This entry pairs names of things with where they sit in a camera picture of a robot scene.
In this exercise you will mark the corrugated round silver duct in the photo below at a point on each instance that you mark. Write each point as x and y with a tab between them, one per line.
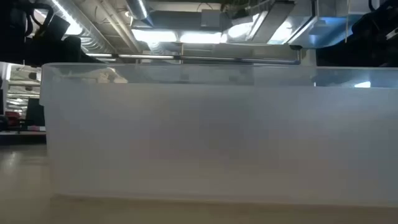
90	34

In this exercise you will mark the dark background desk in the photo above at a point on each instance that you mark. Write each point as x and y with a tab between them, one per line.
21	138

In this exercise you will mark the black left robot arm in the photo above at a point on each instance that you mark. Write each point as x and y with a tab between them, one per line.
14	31

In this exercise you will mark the ceiling light panel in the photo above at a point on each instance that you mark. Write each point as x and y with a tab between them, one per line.
154	35
200	37

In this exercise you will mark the translucent clear plastic bin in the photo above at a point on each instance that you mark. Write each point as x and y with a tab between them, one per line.
186	140

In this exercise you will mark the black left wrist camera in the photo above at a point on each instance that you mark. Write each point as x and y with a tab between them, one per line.
59	28

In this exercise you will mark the grey ceiling box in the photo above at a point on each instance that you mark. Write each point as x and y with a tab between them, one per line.
211	18

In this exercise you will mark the smooth silver duct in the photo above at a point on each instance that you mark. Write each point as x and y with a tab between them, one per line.
138	9

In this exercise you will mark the horizontal metal pipe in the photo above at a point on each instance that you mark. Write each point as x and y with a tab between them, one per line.
186	57

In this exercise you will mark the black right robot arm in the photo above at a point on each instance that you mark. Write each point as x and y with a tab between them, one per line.
379	21

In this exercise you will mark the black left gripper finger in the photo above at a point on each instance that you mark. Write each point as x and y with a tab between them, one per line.
90	58

